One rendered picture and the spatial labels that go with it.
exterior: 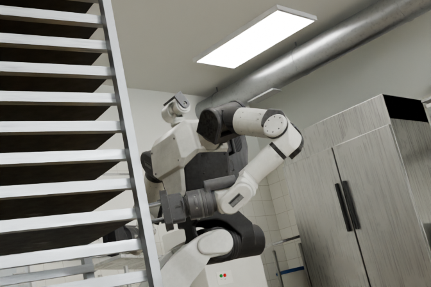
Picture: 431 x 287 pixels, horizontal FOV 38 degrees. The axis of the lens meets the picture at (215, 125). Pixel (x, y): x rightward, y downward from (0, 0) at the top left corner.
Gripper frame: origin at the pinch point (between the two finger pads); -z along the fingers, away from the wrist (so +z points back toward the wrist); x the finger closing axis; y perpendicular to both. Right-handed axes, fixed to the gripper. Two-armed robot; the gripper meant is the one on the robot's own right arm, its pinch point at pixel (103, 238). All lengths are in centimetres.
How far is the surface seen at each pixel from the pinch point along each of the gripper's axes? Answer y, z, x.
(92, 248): 22.9, -38.6, -8.7
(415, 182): 53, 441, 45
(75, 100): 24, -37, 35
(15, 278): -17.5, -25.2, -8.8
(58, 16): 23, -38, 63
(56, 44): 23, -40, 53
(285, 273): -129, 525, -6
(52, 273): -11.6, -14.9, -8.9
